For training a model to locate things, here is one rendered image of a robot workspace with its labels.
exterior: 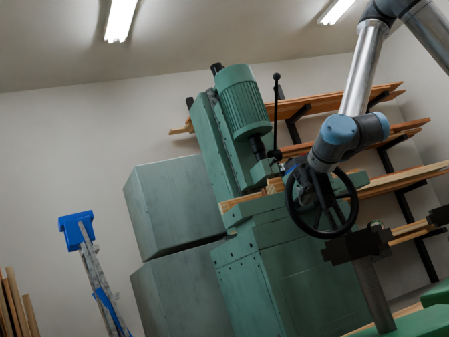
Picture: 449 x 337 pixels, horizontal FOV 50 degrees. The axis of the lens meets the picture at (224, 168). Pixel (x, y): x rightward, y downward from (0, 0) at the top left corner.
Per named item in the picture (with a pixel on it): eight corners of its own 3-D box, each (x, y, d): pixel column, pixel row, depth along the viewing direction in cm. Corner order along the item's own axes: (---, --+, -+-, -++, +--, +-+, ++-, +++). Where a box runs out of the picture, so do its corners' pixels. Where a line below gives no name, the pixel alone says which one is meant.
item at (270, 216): (255, 225, 177) (252, 215, 178) (237, 236, 196) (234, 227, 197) (343, 200, 192) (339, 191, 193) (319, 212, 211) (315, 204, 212)
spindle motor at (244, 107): (242, 131, 197) (220, 65, 204) (229, 146, 213) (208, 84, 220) (279, 124, 204) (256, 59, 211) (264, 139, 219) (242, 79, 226)
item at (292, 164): (296, 167, 180) (291, 154, 182) (284, 176, 190) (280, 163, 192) (325, 160, 185) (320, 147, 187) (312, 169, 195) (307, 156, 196)
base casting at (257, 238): (257, 251, 174) (250, 227, 176) (214, 270, 226) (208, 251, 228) (356, 220, 191) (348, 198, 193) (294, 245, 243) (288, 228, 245)
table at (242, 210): (250, 212, 168) (245, 196, 169) (224, 229, 195) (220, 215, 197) (385, 176, 190) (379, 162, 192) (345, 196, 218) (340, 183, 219)
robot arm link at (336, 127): (366, 132, 131) (337, 139, 127) (349, 160, 141) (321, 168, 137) (347, 108, 136) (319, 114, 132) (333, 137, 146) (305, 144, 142)
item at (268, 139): (264, 153, 227) (254, 124, 230) (258, 160, 235) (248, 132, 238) (280, 150, 230) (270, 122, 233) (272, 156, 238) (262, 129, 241)
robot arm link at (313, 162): (347, 160, 141) (319, 168, 137) (341, 170, 144) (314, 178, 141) (331, 138, 145) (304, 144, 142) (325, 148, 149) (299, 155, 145)
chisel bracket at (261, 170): (266, 178, 198) (260, 160, 200) (254, 188, 210) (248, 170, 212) (282, 174, 200) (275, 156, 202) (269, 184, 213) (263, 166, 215)
